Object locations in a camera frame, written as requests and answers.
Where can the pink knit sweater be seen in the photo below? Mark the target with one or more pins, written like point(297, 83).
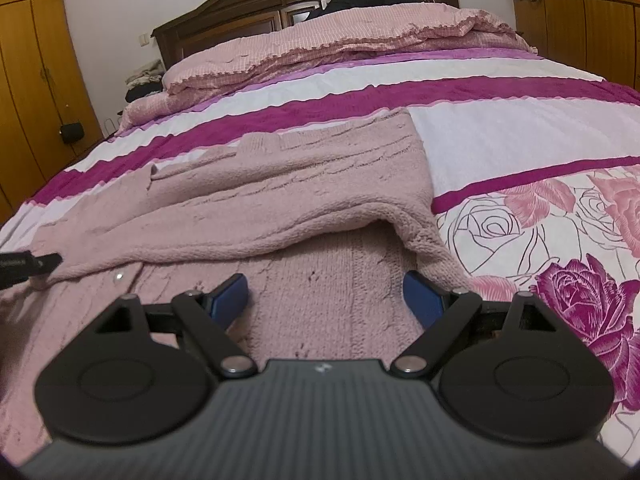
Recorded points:
point(300, 185)

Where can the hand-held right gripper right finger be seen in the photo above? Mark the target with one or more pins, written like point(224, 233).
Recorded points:
point(422, 300)

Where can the dark clothes by headboard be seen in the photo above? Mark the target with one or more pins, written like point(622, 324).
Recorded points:
point(350, 0)

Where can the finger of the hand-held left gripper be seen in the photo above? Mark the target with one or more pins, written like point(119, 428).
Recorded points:
point(30, 264)

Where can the small black bag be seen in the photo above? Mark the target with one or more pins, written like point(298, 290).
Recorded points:
point(72, 133)

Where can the dark wooden headboard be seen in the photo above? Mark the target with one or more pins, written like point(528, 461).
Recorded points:
point(240, 5)

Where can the white wall switch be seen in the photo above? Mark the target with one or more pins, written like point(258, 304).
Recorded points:
point(143, 40)

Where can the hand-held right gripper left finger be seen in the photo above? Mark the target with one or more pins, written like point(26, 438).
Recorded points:
point(231, 296)

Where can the wooden wardrobe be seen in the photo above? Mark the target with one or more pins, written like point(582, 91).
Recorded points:
point(30, 85)

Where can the brown wooden cabinet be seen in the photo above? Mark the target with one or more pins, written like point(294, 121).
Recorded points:
point(590, 35)

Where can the pile of folded clothes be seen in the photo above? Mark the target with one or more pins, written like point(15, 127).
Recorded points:
point(145, 80)

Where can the striped floral bed sheet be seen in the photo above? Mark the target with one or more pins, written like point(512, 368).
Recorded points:
point(500, 125)

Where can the pink folded quilt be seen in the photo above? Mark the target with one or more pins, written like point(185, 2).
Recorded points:
point(350, 30)

